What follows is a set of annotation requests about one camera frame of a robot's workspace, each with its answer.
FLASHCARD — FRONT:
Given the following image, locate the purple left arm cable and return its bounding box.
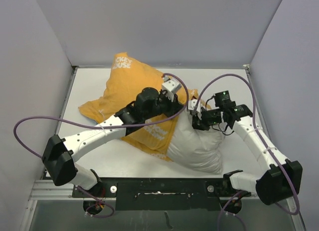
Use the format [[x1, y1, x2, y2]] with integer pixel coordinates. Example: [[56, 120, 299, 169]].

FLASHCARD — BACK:
[[13, 73, 189, 219]]

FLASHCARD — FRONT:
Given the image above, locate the white pillow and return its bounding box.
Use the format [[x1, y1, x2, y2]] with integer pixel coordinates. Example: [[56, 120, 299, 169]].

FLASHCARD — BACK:
[[166, 112, 225, 175]]

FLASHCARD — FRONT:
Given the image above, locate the aluminium frame rail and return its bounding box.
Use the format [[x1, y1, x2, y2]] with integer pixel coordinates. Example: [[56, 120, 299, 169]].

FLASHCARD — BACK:
[[20, 180, 306, 231]]

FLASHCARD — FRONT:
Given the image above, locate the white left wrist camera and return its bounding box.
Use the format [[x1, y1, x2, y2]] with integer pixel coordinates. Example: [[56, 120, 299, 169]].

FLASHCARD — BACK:
[[161, 76, 181, 100]]

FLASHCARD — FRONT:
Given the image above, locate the blue yellow Mickey pillowcase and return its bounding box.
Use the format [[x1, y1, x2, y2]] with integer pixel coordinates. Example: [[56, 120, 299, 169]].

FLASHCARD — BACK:
[[78, 51, 212, 162]]

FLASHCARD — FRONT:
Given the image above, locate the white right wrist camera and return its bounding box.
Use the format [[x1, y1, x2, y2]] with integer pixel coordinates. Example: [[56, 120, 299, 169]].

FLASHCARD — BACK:
[[187, 99, 202, 118]]

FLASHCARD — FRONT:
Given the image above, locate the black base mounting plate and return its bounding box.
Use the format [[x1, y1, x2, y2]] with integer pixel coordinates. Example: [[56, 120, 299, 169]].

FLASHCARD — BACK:
[[72, 176, 251, 214]]

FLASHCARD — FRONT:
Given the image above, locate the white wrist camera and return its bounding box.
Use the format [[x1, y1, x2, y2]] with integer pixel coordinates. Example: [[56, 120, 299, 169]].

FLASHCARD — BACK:
[[161, 76, 181, 100], [187, 99, 202, 118]]

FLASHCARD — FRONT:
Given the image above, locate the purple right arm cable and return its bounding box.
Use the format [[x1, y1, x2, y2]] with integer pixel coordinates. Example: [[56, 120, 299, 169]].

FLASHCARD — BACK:
[[191, 74, 300, 231]]

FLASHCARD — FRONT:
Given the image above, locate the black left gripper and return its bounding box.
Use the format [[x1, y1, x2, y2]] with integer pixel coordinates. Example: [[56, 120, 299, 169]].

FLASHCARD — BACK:
[[144, 90, 184, 120]]

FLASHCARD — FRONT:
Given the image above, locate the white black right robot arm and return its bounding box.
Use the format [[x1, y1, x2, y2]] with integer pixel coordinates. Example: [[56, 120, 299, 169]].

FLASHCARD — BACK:
[[187, 91, 303, 205]]

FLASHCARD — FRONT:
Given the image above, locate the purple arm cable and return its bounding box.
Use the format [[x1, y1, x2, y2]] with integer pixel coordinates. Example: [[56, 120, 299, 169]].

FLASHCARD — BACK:
[[13, 73, 189, 219], [191, 74, 300, 231]]

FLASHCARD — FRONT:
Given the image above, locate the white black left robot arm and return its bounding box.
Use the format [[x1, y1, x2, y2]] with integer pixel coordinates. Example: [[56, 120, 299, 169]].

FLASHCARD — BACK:
[[42, 88, 183, 197]]

